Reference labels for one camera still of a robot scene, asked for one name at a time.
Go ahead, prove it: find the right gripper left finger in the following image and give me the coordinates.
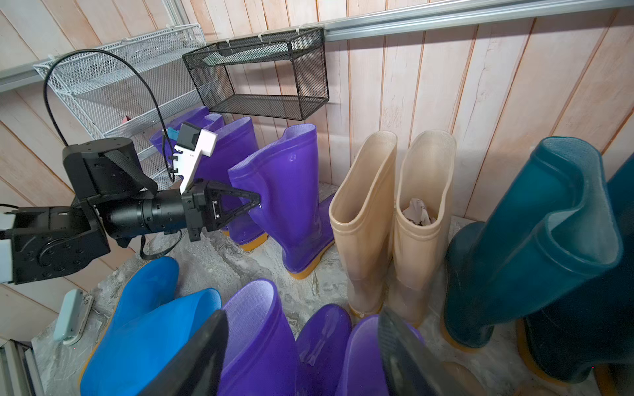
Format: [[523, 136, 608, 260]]
[[140, 310, 229, 395]]

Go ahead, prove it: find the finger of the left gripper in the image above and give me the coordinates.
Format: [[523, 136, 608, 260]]
[[205, 181, 261, 231]]

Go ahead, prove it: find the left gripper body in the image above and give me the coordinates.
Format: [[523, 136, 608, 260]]
[[101, 180, 218, 243]]

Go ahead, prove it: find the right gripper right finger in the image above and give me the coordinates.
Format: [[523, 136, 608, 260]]
[[378, 308, 468, 395]]

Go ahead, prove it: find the blue boot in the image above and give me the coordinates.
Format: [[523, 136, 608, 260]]
[[79, 257, 221, 395]]

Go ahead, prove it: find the beige boot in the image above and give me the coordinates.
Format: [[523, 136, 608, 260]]
[[442, 361, 487, 396], [387, 130, 457, 327], [329, 131, 397, 318]]

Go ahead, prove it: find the large teal boot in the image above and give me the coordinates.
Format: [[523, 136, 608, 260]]
[[441, 136, 623, 352]]

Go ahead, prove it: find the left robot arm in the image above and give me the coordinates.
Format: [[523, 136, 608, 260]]
[[1, 138, 261, 285]]

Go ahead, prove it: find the small white device on floor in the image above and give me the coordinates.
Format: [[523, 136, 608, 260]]
[[54, 289, 94, 345]]

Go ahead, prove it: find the black mesh basket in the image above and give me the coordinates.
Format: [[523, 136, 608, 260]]
[[183, 26, 330, 121]]

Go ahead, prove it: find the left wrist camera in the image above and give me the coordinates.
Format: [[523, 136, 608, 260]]
[[172, 122, 218, 194]]

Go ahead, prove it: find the white wire shelf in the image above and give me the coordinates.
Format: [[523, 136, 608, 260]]
[[34, 24, 206, 190]]

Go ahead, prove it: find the aluminium frame rail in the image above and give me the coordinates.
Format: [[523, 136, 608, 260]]
[[0, 0, 634, 95]]

